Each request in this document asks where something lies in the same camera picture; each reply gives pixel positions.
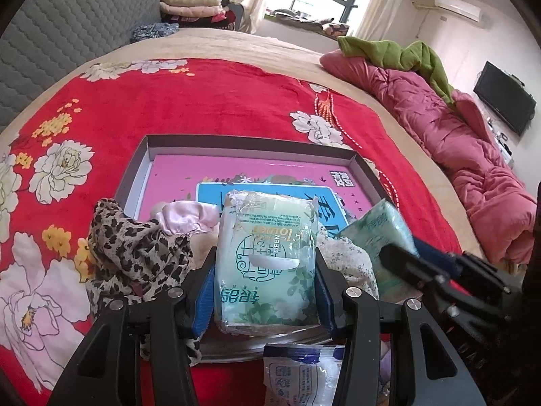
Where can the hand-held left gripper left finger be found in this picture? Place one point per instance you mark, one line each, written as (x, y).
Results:
(203, 300)

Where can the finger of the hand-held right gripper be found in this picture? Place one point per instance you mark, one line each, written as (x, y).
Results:
(437, 258)
(401, 260)

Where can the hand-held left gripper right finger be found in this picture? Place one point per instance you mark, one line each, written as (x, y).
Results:
(327, 300)

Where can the teal tissue packet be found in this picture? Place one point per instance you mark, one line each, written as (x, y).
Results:
(372, 232)

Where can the white floral cloth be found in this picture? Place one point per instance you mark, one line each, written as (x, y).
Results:
(342, 258)

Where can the pale green tissue packet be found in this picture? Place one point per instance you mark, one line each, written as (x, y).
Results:
(266, 262)

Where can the clear mask packet blue zip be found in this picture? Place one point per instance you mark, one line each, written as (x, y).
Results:
(300, 376)

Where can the beige plush toy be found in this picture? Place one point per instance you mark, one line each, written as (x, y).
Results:
(181, 220)

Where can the leopard print scarf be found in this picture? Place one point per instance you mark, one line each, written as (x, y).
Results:
(135, 249)

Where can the pink shallow cardboard box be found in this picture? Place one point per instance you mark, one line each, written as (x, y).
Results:
(236, 143)

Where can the white television cabinet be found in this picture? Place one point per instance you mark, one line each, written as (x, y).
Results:
(503, 143)

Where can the pink quilt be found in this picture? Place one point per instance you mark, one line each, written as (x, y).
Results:
(422, 105)

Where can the black television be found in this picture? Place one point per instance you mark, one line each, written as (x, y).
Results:
(503, 97)

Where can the red floral blanket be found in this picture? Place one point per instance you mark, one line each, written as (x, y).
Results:
(211, 101)

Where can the green blanket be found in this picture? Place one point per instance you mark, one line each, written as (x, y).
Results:
(380, 50)

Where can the clothes on window sill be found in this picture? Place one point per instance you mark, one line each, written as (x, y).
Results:
(329, 27)

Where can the white air conditioner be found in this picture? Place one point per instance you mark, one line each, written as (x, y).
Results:
(458, 6)

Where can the beige bed sheet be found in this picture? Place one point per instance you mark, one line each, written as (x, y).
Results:
(253, 42)

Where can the dark floral cloth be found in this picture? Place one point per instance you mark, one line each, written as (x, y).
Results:
(152, 31)

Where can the stack of folded clothes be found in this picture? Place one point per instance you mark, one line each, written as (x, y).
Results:
(190, 4)

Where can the grey quilted headboard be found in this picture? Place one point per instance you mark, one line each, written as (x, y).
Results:
(76, 17)

